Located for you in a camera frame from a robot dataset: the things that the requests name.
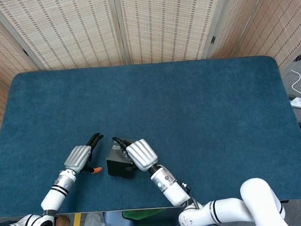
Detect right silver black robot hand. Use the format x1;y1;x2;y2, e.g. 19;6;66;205
111;134;160;179

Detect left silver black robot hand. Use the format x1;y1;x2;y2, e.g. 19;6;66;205
61;132;108;176

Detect black cardboard box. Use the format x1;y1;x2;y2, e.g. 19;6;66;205
105;137;140;180

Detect green sheet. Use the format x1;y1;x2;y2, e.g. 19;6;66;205
122;207;169;221

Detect brown round object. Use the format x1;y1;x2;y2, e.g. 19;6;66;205
54;215;71;226

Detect grey plastic bag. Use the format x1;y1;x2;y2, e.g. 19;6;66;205
79;212;106;226

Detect blue felt table cover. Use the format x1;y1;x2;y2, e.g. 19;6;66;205
0;52;301;220

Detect woven folding screen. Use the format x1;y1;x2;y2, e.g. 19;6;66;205
0;0;301;131

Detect white power cable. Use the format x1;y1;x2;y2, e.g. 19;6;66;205
290;68;301;101

